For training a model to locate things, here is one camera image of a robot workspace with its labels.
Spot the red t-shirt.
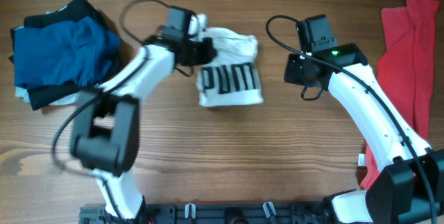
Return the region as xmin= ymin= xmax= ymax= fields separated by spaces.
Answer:
xmin=357 ymin=0 xmax=441 ymax=190

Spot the blue folded shirt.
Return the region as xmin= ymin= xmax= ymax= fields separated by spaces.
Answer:
xmin=13 ymin=17 xmax=120 ymax=89

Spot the white t-shirt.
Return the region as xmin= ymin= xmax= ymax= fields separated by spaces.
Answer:
xmin=196 ymin=27 xmax=264 ymax=107

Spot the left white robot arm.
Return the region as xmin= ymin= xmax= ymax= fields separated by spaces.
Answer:
xmin=69 ymin=12 xmax=216 ymax=223

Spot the black folded shirt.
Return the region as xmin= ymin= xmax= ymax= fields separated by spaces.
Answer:
xmin=9 ymin=0 xmax=121 ymax=110

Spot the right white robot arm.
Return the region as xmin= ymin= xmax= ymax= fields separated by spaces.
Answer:
xmin=284 ymin=44 xmax=443 ymax=223

